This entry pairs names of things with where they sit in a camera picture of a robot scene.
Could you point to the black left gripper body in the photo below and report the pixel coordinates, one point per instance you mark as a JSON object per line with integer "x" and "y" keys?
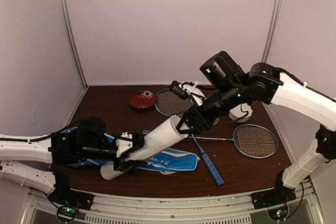
{"x": 90, "y": 152}

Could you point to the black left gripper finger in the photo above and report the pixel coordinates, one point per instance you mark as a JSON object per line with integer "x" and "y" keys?
{"x": 137, "y": 140}
{"x": 123, "y": 166}

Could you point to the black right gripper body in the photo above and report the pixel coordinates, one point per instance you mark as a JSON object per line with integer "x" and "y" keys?
{"x": 228, "y": 96}

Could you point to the white shuttlecock tube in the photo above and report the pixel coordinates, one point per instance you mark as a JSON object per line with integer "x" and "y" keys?
{"x": 163, "y": 136}

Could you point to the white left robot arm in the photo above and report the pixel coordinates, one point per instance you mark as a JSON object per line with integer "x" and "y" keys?
{"x": 65, "y": 147}

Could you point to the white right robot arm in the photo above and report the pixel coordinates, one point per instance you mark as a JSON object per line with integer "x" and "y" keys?
{"x": 269, "y": 85}

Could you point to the blue racket near dish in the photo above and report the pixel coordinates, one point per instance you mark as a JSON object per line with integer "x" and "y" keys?
{"x": 168, "y": 104}

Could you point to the blue racket bag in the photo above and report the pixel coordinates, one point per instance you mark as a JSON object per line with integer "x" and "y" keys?
{"x": 166, "y": 162}

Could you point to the red floral dish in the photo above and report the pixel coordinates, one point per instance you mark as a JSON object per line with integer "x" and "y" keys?
{"x": 142, "y": 99}

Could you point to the white scalloped bowl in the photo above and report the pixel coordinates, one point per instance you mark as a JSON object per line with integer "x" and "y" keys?
{"x": 241, "y": 113}

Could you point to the blue racket on right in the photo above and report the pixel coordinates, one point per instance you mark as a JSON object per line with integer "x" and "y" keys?
{"x": 251, "y": 140}

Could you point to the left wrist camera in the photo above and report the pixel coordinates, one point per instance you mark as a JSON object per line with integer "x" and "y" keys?
{"x": 92, "y": 129}

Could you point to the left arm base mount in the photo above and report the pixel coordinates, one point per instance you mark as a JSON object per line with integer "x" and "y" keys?
{"x": 69, "y": 204}

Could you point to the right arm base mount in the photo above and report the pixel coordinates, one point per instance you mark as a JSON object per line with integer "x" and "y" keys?
{"x": 275, "y": 202}

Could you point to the aluminium front rail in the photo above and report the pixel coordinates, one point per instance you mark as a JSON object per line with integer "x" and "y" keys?
{"x": 234, "y": 208}

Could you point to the right aluminium frame post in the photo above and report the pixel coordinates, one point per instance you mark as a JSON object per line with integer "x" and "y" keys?
{"x": 272, "y": 29}

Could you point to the aluminium frame post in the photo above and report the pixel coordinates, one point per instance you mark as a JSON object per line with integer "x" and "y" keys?
{"x": 272, "y": 29}
{"x": 72, "y": 43}

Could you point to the left aluminium frame post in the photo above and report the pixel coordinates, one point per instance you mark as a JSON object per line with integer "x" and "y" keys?
{"x": 72, "y": 43}

